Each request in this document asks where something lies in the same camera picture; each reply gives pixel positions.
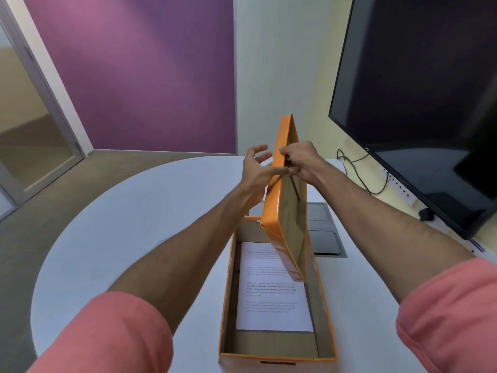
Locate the person's left forearm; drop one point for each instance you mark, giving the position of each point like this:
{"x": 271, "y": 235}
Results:
{"x": 186, "y": 260}

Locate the white printed paper sheet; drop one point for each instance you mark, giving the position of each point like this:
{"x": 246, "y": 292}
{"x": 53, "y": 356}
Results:
{"x": 272, "y": 306}

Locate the person's right hand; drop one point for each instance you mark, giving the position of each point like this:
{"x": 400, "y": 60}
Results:
{"x": 306, "y": 163}

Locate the black wall television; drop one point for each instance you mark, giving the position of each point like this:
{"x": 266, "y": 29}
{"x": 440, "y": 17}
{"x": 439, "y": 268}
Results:
{"x": 419, "y": 93}

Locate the pink sleeve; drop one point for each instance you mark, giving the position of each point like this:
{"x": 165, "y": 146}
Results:
{"x": 105, "y": 337}
{"x": 454, "y": 314}

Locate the orange cardboard box lid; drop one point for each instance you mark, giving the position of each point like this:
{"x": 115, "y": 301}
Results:
{"x": 289, "y": 225}

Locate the glass door grey frame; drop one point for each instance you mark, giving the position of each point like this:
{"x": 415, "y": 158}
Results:
{"x": 31, "y": 143}

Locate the pink left sleeve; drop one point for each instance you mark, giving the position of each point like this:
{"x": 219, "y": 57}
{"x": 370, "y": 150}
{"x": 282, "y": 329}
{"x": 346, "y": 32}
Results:
{"x": 105, "y": 337}

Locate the orange cardboard box base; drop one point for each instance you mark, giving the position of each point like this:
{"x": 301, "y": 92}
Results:
{"x": 272, "y": 343}

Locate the white socket strip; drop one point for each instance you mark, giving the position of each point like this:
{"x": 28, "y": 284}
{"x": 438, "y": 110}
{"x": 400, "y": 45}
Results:
{"x": 402, "y": 190}

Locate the pink right sleeve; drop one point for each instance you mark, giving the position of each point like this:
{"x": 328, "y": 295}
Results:
{"x": 454, "y": 314}

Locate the white table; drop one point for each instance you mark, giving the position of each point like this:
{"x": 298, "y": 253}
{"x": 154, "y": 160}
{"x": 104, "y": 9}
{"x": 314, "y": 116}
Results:
{"x": 136, "y": 213}

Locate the person's right forearm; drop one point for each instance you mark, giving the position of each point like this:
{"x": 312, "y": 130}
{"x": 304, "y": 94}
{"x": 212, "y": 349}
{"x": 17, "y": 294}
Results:
{"x": 388, "y": 236}

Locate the person's left hand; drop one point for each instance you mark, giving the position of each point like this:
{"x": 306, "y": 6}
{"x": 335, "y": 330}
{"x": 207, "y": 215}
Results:
{"x": 254, "y": 178}

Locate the black power plug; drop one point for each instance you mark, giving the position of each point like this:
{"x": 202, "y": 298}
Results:
{"x": 426, "y": 214}

